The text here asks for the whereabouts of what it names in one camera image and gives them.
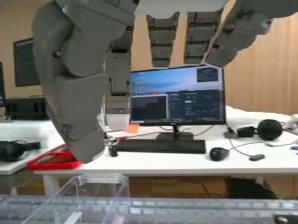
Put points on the clear box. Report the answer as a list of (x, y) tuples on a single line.
[(94, 186)]

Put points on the black computer mouse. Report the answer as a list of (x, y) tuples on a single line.
[(218, 154)]

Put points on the white desk with keyboard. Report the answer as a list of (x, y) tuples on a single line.
[(177, 163)]

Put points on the black headphones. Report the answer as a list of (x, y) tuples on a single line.
[(267, 130), (13, 150)]

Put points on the computer monitor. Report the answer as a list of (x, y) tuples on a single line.
[(177, 96)]

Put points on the white desk with headphones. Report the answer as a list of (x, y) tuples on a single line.
[(27, 131)]

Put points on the black keyboard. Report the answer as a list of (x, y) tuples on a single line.
[(161, 146)]

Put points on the red tray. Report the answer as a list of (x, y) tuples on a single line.
[(48, 161)]

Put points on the black case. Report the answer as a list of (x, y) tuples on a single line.
[(27, 108)]

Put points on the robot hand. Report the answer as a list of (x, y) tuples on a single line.
[(74, 83)]

